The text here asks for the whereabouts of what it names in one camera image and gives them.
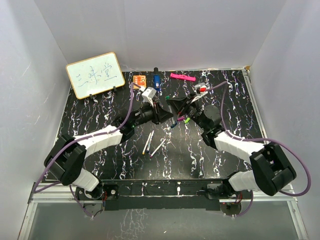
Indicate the white pen purple tip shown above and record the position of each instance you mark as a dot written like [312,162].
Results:
[158,148]

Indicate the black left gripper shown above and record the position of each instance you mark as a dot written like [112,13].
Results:
[162,115]

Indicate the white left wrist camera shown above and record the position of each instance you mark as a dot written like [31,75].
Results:
[148,95]

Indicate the white pen blue tip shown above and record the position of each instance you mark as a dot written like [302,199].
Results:
[149,142]

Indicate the orange spiral notepad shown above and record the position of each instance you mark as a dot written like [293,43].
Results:
[139,81]

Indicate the blue stapler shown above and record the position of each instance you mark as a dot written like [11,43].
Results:
[156,79]

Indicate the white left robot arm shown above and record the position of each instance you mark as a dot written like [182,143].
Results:
[67,156]

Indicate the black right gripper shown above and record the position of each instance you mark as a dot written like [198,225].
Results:
[183,104]

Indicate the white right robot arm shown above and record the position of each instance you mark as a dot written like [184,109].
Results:
[270,171]

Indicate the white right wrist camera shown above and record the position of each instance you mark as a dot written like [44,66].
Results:
[201,89]

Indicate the small whiteboard with writing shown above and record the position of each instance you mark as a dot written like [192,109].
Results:
[95,75]

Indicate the magenta pen cap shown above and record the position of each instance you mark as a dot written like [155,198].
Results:
[180,119]

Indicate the pink utility knife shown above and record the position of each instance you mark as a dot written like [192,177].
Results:
[183,77]

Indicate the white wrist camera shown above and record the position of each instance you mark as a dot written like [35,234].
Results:
[201,89]
[148,95]

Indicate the white pen orange tip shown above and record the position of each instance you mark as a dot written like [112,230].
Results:
[146,144]

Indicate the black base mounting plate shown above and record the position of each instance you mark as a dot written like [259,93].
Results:
[208,194]

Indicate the aluminium front rail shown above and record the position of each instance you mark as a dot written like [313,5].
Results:
[63,194]

